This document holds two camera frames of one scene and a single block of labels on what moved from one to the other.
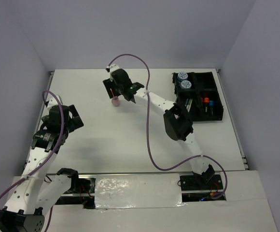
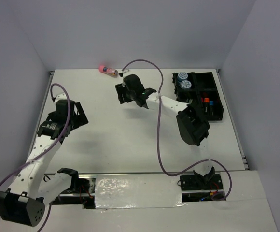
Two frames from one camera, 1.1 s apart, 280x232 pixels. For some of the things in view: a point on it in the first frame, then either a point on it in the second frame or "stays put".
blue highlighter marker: (211, 108) stays put
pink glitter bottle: (115, 101) to (109, 71)
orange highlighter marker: (206, 101) stays put
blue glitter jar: (182, 76) stays put
